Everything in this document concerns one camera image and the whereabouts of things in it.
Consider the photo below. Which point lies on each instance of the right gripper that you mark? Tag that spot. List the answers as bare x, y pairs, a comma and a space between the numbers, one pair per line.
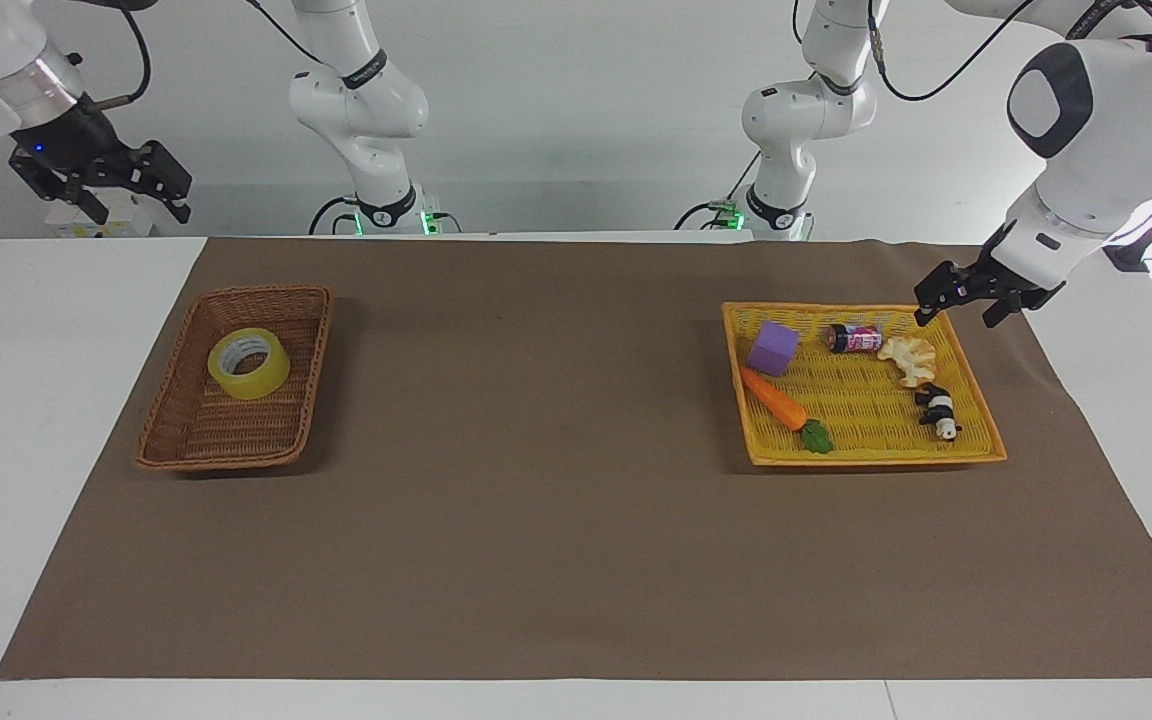
71, 140

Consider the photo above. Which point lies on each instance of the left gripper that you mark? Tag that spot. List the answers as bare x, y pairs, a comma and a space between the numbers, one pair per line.
992, 276

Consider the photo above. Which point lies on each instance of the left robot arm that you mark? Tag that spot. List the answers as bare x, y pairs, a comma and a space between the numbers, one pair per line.
1106, 120

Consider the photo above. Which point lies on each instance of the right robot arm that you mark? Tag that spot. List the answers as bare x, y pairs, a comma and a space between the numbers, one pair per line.
366, 95

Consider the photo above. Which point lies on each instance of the yellow woven basket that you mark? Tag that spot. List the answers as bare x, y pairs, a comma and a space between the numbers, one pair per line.
866, 410

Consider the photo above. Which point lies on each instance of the yellow tape roll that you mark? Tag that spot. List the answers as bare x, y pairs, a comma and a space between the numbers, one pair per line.
271, 378

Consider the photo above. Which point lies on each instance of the brown wicker basket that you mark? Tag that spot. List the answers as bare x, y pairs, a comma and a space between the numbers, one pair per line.
236, 425

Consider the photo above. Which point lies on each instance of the white box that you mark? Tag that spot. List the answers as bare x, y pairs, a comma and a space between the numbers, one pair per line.
126, 218

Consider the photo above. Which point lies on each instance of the cream toy mushroom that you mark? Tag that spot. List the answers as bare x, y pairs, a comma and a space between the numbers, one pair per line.
911, 358

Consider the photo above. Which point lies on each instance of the black and white panda toy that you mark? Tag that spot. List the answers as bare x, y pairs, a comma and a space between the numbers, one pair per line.
938, 408

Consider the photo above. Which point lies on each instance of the small pink can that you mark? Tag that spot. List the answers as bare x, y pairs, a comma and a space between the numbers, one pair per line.
856, 339

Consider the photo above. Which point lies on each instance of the purple cube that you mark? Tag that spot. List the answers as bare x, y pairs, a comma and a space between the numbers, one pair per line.
772, 350

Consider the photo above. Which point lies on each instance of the orange toy carrot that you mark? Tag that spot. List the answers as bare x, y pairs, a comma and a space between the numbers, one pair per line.
774, 400

